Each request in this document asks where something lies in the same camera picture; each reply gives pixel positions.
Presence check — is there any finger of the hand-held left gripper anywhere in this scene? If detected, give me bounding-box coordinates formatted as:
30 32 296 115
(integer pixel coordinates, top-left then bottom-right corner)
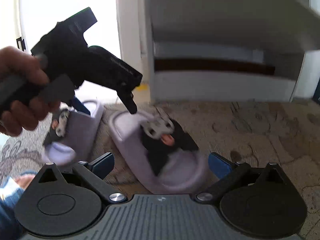
117 86 138 115
67 97 91 117

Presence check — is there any white shoe cabinet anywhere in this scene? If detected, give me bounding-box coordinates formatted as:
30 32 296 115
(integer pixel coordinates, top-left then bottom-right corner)
144 0 320 103

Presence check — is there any purple slide slipper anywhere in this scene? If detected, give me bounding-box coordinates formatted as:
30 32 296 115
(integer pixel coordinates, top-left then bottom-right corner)
41 99 104 167
108 107 210 195

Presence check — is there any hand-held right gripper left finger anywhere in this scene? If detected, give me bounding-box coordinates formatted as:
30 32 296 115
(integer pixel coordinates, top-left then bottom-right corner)
37 152 127 203

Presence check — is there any printed cartoon doormat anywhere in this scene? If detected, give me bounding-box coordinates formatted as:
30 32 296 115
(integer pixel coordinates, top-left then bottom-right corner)
0 100 320 240

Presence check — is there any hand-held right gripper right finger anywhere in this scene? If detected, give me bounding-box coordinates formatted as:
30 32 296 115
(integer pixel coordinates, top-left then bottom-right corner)
195 152 285 203

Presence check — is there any person's left hand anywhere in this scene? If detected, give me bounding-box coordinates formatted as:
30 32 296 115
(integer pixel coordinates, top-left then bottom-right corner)
0 46 62 137

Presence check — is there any person's jeans-clad leg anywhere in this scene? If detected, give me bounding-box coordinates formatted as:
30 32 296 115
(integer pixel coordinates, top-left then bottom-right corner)
0 171 38 240

